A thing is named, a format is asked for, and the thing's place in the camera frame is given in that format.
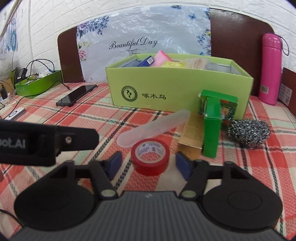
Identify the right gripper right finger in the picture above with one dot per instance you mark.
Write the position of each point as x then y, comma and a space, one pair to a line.
195, 173

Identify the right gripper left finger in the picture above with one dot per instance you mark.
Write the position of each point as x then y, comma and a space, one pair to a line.
102, 173

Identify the gold cardboard box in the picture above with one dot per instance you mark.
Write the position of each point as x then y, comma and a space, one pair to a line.
191, 140

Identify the red tape roll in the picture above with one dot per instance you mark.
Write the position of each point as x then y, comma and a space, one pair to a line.
150, 157

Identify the translucent plastic toothbrush case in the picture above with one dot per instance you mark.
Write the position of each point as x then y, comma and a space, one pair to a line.
152, 129

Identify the plain green box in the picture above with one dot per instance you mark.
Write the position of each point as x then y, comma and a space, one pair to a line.
212, 127

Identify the white power bank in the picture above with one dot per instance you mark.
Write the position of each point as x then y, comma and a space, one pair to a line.
15, 114

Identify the green plastic tray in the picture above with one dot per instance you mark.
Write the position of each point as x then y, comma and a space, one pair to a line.
33, 88

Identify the black smartphone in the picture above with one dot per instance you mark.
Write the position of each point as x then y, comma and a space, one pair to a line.
70, 99

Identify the steel wool scrubber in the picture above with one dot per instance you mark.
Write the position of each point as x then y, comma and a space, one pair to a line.
249, 133

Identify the red plaid bed sheet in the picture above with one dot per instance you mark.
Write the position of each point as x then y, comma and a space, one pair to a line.
273, 163

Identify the green patterned box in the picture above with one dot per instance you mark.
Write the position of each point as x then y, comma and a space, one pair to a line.
228, 105

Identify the light green cardboard box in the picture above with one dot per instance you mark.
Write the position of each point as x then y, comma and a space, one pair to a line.
173, 89

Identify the white cotton gloves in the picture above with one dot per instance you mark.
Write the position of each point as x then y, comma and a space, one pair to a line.
195, 63

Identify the yellow small box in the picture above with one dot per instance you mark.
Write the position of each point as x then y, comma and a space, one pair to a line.
174, 64

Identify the pink thermos bottle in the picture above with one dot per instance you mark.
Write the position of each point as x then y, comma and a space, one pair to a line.
272, 52

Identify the blue small box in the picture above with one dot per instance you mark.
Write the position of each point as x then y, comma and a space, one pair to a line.
147, 62

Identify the brown cardboard box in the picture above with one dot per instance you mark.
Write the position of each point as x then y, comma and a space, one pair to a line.
287, 89

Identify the floral Beautiful Day bag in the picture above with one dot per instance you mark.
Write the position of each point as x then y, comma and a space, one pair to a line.
178, 29

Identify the dark brown headboard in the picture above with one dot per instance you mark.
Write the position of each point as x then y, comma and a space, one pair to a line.
234, 36

